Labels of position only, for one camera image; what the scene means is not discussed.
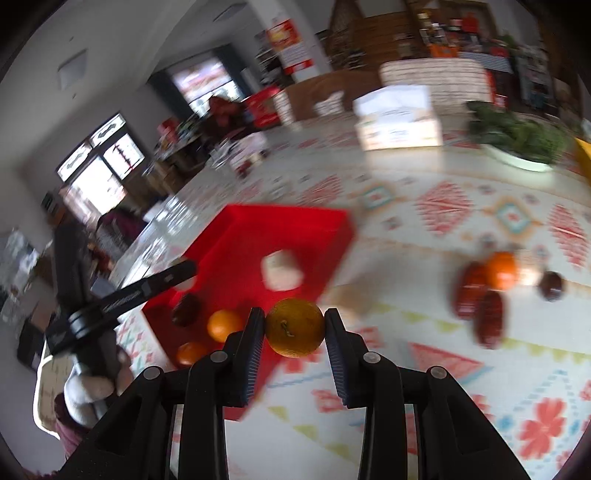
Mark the bright window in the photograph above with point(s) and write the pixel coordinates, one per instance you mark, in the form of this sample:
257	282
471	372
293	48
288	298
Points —
203	83
99	166

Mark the white tissue box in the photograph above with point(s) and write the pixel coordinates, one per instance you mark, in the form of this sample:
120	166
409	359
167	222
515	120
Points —
397	120

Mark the yellow cardboard box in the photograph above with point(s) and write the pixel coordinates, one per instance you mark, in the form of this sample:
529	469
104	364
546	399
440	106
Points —
584	157

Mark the red plastic basket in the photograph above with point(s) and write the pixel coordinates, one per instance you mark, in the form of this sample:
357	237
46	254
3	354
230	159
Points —
277	230

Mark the red box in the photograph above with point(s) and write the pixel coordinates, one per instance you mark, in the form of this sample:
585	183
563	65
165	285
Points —
263	108

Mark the ceiling vent panel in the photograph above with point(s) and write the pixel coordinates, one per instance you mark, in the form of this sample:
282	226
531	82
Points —
73	69

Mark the patterned chair back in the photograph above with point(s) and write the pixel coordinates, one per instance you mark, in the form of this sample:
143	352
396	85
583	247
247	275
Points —
438	81

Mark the white foam-wrapped ball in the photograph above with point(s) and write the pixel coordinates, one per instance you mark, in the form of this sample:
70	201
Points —
281	270

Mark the dark purple plum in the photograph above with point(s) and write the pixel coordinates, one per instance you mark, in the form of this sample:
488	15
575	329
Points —
551	286
185	310

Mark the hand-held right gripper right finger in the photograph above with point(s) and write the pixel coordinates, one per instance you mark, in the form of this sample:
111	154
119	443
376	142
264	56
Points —
339	364

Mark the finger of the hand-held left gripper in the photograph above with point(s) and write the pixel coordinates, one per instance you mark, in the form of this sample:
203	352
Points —
147	288

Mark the red fruit on table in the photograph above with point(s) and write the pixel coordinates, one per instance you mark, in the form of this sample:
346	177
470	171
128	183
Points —
470	290

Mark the large yellowish orange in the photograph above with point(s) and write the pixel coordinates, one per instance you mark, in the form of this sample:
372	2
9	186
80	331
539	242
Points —
294	327

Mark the wooden staircase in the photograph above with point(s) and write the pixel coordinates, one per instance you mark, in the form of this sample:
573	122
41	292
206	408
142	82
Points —
369	32

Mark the patterned tablecloth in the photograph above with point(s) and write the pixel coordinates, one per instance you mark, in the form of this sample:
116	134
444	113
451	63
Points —
438	221

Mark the leafy green vegetables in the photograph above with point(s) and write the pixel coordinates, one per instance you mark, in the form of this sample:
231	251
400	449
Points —
517	131

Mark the red wall calendar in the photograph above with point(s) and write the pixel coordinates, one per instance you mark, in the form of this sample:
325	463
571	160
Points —
292	41

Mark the small orange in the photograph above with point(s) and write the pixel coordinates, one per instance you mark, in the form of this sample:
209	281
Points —
224	325
190	354
501	271

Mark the white oval plate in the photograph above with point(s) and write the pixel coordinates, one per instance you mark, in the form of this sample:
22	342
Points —
521	162

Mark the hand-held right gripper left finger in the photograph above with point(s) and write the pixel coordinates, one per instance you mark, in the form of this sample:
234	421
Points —
253	355

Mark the person's left hand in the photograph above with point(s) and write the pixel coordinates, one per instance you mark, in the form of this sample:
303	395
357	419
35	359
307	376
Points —
85	392

